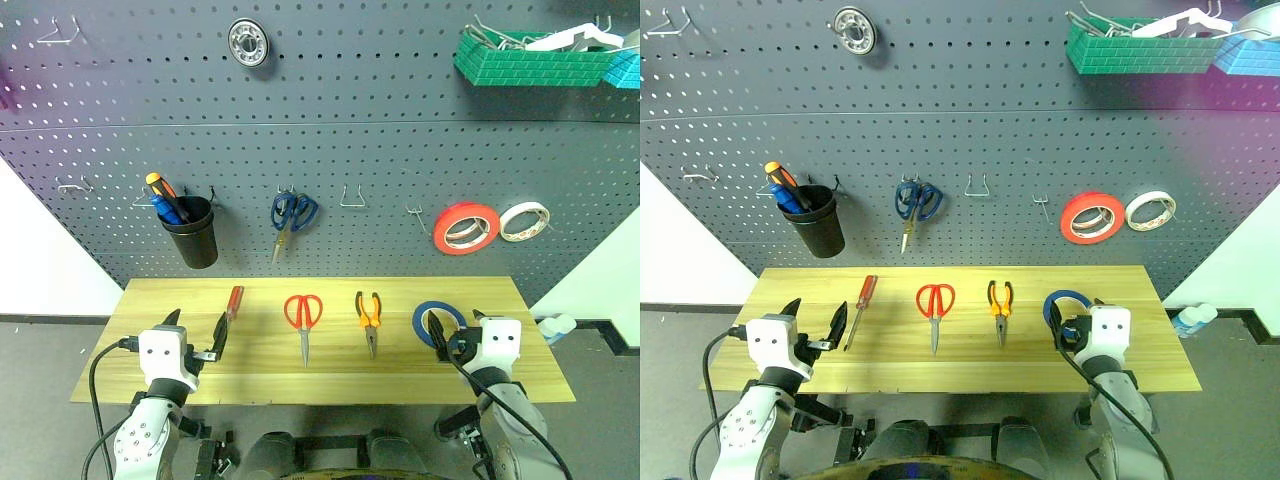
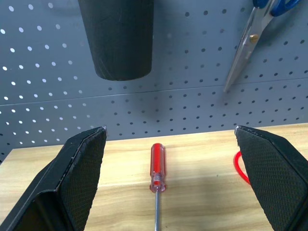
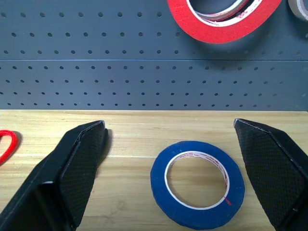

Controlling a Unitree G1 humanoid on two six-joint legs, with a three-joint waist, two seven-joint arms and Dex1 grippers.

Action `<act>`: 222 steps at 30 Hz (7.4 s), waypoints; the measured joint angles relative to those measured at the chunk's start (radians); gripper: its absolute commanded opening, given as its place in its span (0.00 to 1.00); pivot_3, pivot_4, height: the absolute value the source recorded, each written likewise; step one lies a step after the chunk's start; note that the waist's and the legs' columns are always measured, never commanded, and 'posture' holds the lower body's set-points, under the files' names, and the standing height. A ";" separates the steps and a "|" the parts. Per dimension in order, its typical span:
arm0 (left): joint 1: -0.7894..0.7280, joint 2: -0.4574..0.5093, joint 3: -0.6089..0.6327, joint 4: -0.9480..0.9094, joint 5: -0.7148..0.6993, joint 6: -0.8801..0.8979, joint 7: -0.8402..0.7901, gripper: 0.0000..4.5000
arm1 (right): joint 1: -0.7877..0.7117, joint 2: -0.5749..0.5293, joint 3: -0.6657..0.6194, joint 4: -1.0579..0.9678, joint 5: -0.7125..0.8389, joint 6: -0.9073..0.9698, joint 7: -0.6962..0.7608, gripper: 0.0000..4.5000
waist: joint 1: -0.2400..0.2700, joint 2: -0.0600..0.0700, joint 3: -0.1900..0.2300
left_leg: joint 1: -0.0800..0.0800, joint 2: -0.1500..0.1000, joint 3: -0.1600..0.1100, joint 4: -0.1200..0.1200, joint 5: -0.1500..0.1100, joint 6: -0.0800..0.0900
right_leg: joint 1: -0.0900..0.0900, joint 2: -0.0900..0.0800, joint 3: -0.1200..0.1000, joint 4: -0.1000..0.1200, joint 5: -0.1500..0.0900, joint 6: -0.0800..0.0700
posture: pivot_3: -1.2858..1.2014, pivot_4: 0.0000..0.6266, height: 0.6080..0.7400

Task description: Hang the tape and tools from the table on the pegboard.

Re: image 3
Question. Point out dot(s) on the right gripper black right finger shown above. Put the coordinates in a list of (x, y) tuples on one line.
[(272, 168)]

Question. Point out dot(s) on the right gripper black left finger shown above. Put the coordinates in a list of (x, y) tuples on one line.
[(48, 187)]

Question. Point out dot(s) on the blue tape roll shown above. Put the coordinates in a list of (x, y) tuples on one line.
[(158, 187)]

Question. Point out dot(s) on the grey pegboard panel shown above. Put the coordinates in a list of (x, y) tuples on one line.
[(96, 79)]

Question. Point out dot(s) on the white tape roll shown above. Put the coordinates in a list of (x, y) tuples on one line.
[(298, 9)]

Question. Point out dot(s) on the red tape roll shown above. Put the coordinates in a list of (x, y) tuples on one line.
[(192, 26)]

